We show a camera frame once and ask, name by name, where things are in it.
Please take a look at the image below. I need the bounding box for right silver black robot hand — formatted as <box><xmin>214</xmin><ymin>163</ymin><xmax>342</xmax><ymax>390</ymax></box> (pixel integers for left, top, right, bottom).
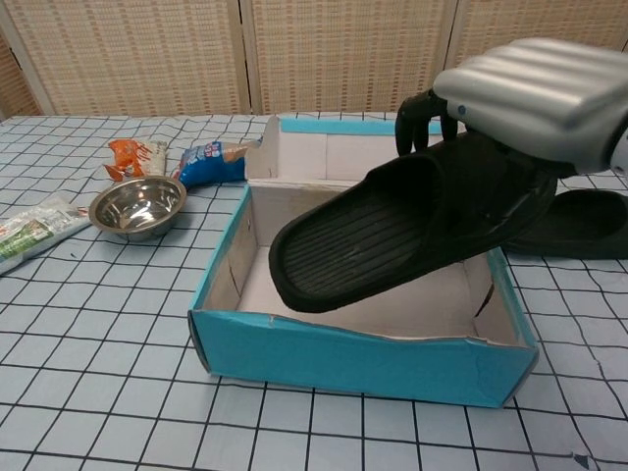
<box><xmin>394</xmin><ymin>37</ymin><xmax>628</xmax><ymax>176</ymax></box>

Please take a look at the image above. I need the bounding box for black rubber slipper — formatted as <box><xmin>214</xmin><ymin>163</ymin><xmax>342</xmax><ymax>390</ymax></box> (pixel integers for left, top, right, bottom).
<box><xmin>268</xmin><ymin>131</ymin><xmax>558</xmax><ymax>315</ymax></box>
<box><xmin>502</xmin><ymin>189</ymin><xmax>628</xmax><ymax>260</ymax></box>

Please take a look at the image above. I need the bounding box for blue cardboard shoe box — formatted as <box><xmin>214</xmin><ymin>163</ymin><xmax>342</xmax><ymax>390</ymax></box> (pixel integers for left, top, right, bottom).
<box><xmin>187</xmin><ymin>115</ymin><xmax>540</xmax><ymax>409</ymax></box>

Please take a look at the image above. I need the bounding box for woven bamboo folding screen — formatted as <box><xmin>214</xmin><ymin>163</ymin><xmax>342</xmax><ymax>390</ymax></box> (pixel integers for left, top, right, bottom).
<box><xmin>0</xmin><ymin>0</ymin><xmax>628</xmax><ymax>119</ymax></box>

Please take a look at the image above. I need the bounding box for blue snack bag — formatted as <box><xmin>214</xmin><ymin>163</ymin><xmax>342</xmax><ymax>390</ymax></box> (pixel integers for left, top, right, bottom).
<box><xmin>170</xmin><ymin>138</ymin><xmax>266</xmax><ymax>190</ymax></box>

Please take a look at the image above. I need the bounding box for orange white snack bag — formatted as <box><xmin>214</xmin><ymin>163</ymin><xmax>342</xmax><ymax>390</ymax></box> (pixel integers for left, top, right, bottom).
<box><xmin>102</xmin><ymin>138</ymin><xmax>169</xmax><ymax>182</ymax></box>

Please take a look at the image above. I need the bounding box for stainless steel bowl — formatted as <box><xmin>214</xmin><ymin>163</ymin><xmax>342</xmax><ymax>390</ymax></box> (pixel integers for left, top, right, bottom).
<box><xmin>88</xmin><ymin>176</ymin><xmax>188</xmax><ymax>240</ymax></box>

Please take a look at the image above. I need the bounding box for blue checkered tablecloth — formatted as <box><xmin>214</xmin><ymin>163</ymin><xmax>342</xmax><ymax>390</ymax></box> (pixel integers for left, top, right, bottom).
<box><xmin>0</xmin><ymin>113</ymin><xmax>628</xmax><ymax>471</ymax></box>

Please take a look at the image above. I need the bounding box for white green food package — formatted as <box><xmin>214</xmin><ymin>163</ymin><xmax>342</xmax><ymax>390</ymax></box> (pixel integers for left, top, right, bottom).
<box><xmin>0</xmin><ymin>190</ymin><xmax>92</xmax><ymax>276</ymax></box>

